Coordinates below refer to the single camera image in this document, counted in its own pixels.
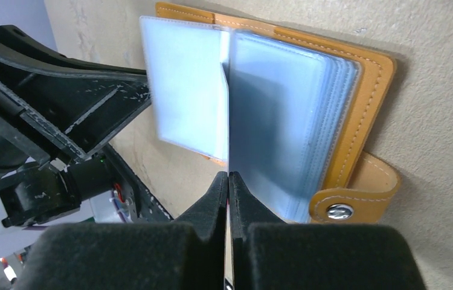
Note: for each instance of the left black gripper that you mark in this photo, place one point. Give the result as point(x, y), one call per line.
point(56, 112)

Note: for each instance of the orange card holder wallet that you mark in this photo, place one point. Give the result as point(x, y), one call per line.
point(301, 109)

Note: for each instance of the silver VIP card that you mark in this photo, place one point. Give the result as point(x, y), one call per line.
point(227, 111)

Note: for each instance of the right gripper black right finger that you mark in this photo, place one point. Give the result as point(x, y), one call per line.
point(271, 254)

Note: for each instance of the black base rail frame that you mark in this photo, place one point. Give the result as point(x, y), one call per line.
point(134, 195)

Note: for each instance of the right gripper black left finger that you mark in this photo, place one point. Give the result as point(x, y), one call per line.
point(186, 253)

